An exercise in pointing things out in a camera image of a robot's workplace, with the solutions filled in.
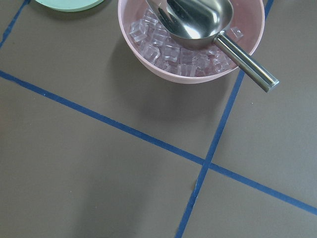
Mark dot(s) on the green plate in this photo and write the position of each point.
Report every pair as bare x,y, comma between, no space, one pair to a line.
70,5

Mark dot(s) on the clear ice cubes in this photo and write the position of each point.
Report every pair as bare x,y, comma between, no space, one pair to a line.
156,46

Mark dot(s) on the pink bowl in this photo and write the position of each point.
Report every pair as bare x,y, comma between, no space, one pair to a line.
246,30

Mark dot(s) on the metal ice scoop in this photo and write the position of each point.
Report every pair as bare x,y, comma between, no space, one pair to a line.
196,24

